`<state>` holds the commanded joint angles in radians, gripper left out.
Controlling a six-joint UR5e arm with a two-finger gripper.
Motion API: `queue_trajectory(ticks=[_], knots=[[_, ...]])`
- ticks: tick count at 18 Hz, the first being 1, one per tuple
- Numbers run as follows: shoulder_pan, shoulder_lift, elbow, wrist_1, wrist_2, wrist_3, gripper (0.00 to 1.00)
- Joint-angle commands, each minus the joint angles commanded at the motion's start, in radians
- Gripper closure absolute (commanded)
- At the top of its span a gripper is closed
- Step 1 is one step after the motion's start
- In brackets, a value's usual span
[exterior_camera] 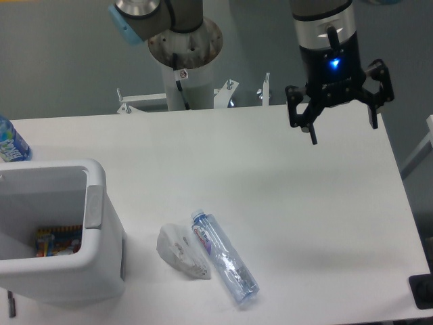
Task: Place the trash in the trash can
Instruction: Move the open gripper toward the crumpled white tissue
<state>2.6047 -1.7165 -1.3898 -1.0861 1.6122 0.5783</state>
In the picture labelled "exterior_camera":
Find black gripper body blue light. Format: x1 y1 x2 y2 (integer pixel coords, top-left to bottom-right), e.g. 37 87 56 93
300 34 366 107

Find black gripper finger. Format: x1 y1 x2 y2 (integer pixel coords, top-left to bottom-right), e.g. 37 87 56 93
359 59 394 129
284 85 319 146

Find clear plastic water bottle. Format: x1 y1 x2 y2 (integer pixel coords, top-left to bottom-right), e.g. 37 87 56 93
191 209 260 304

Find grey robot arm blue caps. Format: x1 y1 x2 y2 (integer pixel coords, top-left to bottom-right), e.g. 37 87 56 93
108 1 394 135

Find white plastic trash can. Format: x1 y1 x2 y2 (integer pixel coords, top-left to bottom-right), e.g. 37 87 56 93
1 159 127 303

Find colourful snack wrapper in bin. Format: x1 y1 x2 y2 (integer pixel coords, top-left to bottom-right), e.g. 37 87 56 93
35 225 83 257

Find blue labelled water bottle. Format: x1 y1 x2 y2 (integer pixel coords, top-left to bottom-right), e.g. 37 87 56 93
1 116 32 163

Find white metal table frame bracket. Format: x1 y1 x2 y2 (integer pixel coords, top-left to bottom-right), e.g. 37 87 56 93
116 72 273 115

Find white frame leg right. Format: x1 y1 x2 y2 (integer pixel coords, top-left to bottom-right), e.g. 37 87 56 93
400 115 432 180

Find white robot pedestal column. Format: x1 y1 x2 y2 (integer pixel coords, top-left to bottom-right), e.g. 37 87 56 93
148 18 223 92

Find black cable on pedestal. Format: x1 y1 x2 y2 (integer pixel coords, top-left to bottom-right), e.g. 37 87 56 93
171 52 191 111

